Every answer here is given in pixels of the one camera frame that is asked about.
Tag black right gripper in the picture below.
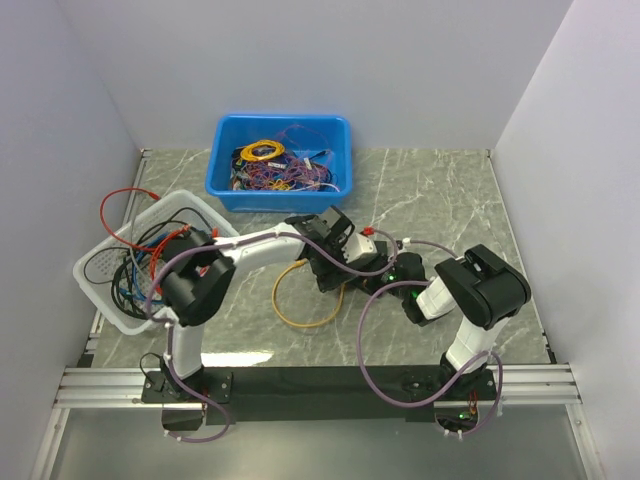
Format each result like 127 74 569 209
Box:
350 253 409 301

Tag aluminium frame rail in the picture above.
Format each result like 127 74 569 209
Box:
30 368 199 479

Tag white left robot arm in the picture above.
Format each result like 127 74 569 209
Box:
150 207 375 402

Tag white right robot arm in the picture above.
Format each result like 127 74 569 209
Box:
385 244 532 399

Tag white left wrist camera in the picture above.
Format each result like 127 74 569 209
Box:
342 233 377 264

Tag white perforated plastic basket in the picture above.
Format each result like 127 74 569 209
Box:
73 190 237 336

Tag blue plastic bin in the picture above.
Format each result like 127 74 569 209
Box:
205 114 353 213

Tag yellow ethernet cable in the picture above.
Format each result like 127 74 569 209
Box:
272 259 347 329

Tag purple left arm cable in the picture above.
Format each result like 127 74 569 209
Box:
144 227 401 444

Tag tangled coloured wires in bin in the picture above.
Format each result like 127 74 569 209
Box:
228 124 342 193

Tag blue ethernet cable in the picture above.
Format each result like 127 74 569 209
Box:
119 229 171 309

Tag black network switch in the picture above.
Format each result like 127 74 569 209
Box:
316 265 384 295

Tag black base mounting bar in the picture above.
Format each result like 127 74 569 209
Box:
141 366 501 431

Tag black cable bundle in basket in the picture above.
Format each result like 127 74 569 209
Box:
83 207 216 321

